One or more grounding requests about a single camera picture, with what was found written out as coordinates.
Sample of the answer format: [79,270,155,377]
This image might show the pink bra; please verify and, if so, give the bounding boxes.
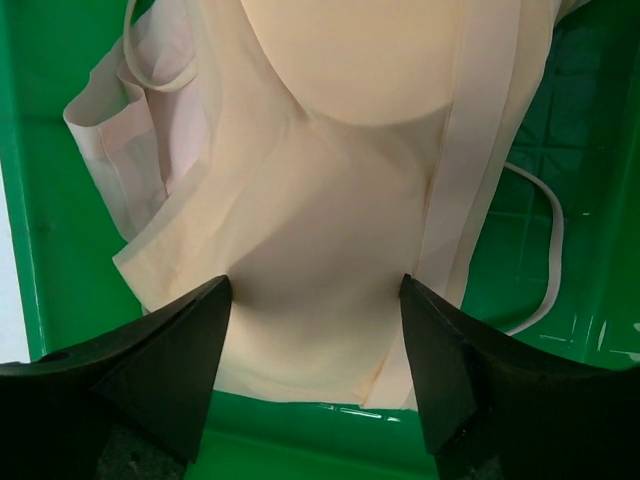
[63,1,207,241]

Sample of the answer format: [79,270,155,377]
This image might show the beige bra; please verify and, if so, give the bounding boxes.
[115,1,571,409]

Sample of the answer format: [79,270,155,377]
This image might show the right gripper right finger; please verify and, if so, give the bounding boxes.
[400,276,639,455]

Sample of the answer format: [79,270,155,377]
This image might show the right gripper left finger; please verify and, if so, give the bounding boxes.
[1,276,232,465]

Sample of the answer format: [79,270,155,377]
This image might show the green plastic tray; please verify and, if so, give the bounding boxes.
[1,1,639,479]

